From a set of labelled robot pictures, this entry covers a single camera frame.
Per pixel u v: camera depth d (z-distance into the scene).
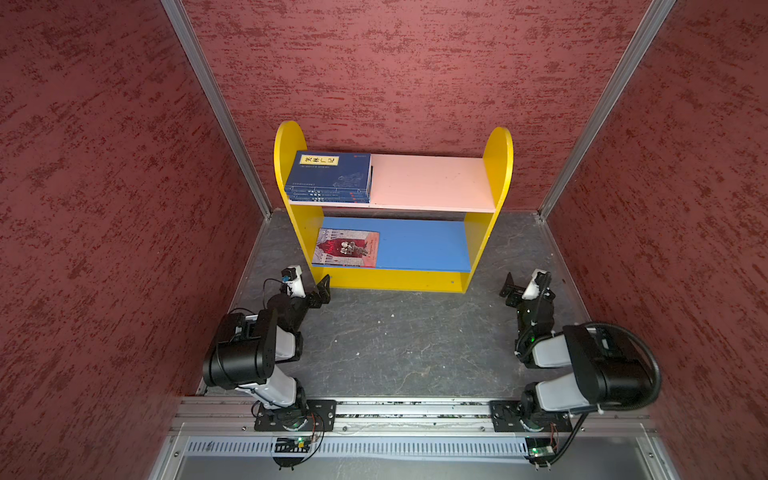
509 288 0.83
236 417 0.75
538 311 0.64
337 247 0.90
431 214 1.22
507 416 0.74
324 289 0.84
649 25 0.73
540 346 0.65
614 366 0.45
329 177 0.67
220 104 0.88
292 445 0.71
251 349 0.51
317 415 0.74
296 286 0.79
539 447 0.71
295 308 0.78
